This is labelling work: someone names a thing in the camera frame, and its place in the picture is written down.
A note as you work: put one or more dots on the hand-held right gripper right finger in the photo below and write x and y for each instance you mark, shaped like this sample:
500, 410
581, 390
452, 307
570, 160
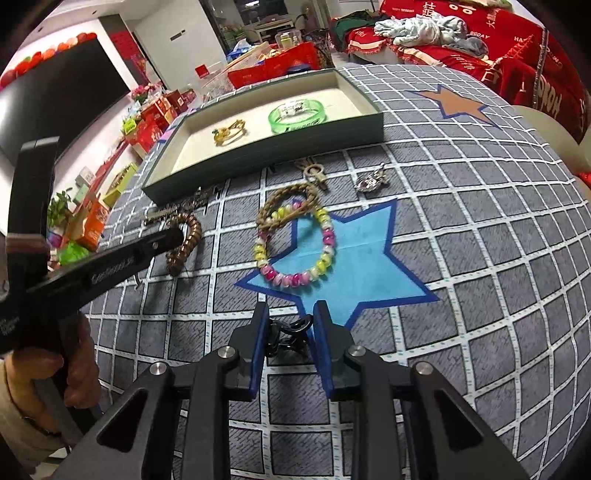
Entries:
323, 355

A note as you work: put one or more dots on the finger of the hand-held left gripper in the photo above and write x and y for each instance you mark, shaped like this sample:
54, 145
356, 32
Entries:
34, 194
138, 258

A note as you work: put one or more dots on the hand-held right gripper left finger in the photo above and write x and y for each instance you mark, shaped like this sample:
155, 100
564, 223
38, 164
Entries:
258, 355

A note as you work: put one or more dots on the silver hair clip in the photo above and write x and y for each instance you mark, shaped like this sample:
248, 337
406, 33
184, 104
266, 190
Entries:
161, 215

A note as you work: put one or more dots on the silver brooch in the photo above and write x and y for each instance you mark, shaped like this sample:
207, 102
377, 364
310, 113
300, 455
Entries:
369, 183

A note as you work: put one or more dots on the green-edged jewelry tray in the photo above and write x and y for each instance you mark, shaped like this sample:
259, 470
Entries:
286, 134

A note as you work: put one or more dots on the person's left forearm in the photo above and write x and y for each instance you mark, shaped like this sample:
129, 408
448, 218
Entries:
18, 429

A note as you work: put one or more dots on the person's left hand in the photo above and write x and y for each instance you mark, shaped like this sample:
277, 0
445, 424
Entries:
81, 364

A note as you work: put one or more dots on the green potted plant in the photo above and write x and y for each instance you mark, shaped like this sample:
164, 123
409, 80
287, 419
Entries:
60, 210

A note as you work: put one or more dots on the orange snack bag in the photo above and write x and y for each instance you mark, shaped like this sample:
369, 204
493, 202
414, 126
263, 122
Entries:
92, 226

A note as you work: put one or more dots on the green snack packet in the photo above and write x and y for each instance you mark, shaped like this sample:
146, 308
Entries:
71, 254

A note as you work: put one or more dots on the green cardboard box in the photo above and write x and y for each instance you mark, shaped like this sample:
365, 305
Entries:
117, 184

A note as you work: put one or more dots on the black television screen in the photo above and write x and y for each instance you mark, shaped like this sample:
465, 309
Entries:
60, 101

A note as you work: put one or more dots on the red pompom garland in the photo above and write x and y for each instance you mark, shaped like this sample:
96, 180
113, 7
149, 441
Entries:
41, 55

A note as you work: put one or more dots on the stack of red gift boxes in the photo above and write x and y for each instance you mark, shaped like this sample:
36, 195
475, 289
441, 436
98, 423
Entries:
159, 117

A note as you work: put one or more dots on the grey checked star mat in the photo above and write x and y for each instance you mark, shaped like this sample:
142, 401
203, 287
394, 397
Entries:
461, 277

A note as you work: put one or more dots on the green translucent bangle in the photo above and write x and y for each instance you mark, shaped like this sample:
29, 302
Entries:
279, 122

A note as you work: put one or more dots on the red gift bags pile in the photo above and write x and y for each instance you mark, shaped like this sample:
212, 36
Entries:
277, 69

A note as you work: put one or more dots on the pile of pale clothes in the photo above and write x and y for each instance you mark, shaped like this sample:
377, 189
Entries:
425, 30

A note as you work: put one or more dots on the red covered sofa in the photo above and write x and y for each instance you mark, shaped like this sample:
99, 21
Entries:
531, 60

